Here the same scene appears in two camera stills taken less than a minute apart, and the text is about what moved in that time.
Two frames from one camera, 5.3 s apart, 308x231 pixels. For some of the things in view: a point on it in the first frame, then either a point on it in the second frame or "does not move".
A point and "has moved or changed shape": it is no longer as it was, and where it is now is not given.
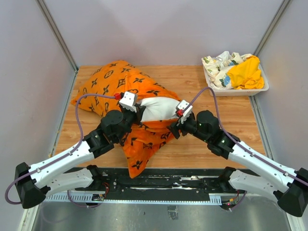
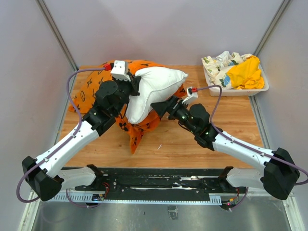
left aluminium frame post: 55,31 does not move
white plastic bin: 237,92 does not move
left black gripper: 138,115 -> 134,84
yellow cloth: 247,74 does not move
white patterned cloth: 216,69 does not move
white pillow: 159,108 has moved or changed shape
